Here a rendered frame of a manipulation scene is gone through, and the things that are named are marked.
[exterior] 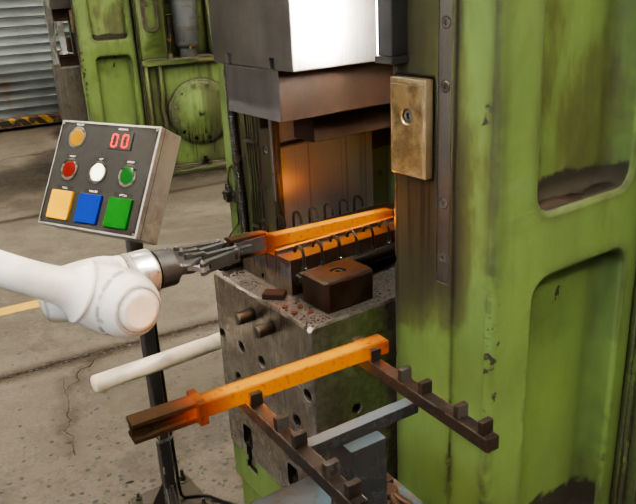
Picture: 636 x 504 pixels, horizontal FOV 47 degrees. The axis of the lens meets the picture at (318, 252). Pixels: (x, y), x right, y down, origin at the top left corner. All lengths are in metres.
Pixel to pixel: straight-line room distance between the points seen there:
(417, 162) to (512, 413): 0.50
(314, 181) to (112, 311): 0.78
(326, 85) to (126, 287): 0.57
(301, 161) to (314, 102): 0.35
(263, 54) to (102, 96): 4.90
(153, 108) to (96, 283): 5.10
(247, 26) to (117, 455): 1.71
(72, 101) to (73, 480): 4.28
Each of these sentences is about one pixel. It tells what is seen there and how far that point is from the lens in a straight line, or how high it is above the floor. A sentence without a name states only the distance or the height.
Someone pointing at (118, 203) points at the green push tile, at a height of 1.03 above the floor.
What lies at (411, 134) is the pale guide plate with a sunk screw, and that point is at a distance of 1.28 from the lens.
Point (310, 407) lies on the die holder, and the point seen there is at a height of 0.74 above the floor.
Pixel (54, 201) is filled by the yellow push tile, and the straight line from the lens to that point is 1.99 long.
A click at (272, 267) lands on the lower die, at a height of 0.96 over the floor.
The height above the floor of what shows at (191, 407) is 0.98.
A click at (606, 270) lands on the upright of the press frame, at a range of 1.58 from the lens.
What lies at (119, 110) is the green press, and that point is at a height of 0.56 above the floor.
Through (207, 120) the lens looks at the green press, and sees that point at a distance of 6.28.
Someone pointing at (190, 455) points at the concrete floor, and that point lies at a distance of 2.65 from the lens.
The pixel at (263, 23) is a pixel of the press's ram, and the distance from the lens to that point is 1.40.
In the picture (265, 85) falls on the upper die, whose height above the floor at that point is 1.33.
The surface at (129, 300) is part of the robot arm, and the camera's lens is 1.14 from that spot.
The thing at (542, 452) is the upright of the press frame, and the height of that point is 0.55.
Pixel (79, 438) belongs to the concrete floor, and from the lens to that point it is 2.86.
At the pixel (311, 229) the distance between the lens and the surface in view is 1.55.
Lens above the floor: 1.53
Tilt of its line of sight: 21 degrees down
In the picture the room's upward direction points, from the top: 3 degrees counter-clockwise
